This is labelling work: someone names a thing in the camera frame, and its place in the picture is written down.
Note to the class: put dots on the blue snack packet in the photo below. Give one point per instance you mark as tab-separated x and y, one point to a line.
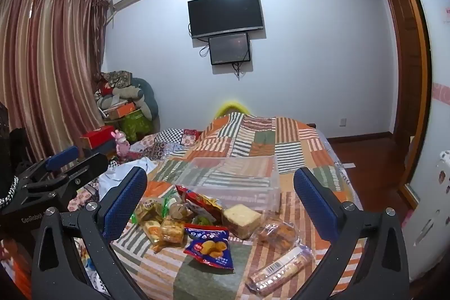
211	247

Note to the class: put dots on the small orange biscuit packet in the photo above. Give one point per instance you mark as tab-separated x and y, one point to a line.
153	231

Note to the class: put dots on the wooden door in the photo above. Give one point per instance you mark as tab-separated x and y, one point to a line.
407	68

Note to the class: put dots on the green jelly cup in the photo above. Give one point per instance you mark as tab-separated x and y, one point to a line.
202	220

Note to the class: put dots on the white cloth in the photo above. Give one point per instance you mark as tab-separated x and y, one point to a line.
116	177

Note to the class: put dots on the long cracker packet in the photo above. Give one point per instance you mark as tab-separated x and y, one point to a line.
277	270

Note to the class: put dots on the striped brown curtain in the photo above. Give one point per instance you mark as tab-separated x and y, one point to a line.
45	68

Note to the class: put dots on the floral checkered quilt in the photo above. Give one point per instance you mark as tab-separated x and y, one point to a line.
165	142

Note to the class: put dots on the red box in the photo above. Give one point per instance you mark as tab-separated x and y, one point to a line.
96	136

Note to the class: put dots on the small black wall monitor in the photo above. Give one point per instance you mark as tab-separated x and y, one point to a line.
229	48

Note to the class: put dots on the red chip bag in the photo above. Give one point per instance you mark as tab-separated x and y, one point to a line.
200	201

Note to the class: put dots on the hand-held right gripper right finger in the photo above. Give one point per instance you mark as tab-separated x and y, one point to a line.
316	207

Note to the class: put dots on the yellow curved object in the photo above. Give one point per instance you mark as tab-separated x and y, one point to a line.
232	107

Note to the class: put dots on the sponge cake packet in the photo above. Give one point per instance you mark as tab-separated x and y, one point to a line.
242	219

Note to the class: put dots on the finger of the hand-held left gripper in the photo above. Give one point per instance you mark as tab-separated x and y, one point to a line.
88	166
62	156

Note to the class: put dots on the green topped snack packet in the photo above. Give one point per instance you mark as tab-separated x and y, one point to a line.
177	207

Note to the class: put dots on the pink plush toy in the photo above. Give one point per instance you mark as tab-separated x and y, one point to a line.
121	145

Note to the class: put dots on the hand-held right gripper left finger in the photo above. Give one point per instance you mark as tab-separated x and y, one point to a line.
123	207

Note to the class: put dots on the patterned folded cloth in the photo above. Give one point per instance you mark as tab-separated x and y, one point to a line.
117	78

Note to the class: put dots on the white wall socket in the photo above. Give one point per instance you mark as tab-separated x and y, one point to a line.
343	121

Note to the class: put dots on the clear pastry bag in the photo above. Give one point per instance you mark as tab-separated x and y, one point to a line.
277	235

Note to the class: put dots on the striped patchwork blanket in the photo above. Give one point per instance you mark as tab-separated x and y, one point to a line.
260	134

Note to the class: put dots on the orange cardboard box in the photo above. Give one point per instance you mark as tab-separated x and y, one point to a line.
121	110

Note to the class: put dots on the black wall television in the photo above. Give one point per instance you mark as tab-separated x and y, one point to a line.
225	13

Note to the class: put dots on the clear plastic container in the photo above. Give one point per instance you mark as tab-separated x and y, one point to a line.
242	177

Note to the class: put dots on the orange fried snack packet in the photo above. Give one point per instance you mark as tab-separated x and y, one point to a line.
172	231

